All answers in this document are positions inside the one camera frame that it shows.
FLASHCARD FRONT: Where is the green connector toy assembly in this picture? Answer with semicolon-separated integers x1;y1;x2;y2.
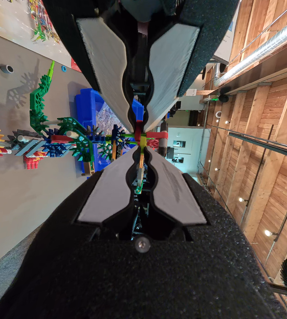
29;60;169;177

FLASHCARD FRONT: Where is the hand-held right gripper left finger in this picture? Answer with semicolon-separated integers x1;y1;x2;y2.
77;146;139;240

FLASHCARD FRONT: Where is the construction toy set plastic bag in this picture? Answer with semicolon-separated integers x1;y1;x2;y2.
0;0;81;73

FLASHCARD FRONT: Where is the black grey connector toy assembly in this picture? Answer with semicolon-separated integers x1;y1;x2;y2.
7;129;47;158

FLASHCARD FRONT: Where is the small multicolour toy assembly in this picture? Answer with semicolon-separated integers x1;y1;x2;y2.
106;135;149;195

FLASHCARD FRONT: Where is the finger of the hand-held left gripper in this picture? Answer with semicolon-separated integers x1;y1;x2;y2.
76;17;136;134
143;24;201;132

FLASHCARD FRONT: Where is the silver ventilation duct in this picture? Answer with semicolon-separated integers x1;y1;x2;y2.
213;11;287;87

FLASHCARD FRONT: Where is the clear plastic bag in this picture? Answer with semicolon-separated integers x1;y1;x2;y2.
96;105;119;160

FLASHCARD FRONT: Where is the small blue plastic bin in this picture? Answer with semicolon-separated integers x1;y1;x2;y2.
74;88;144;176

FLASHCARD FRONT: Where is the black pole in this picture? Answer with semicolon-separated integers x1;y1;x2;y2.
268;283;287;297

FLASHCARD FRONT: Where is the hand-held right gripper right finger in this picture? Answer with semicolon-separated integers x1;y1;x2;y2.
145;147;207;240

